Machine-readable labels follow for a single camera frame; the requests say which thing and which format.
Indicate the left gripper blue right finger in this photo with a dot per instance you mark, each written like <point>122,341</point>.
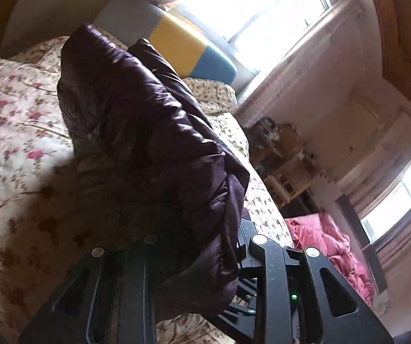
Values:
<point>297,297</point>

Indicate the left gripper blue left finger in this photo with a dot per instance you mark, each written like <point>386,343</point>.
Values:
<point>106,299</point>

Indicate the purple quilted down jacket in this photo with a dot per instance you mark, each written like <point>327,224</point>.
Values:
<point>149,161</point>

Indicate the pink ruffled blanket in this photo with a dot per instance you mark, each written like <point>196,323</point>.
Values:
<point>320,231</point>

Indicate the floral duvet on bed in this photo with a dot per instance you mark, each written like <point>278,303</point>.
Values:
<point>39,238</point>

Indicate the cluttered wooden side table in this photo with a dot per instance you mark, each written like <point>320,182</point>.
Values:
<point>278,157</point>

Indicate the window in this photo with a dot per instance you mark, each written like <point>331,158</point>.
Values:
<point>390,209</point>
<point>256,33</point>

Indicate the right pink curtain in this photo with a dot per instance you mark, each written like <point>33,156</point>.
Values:
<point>339,53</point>

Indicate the grey yellow teal headboard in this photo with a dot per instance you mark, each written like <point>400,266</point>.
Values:
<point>190,54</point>

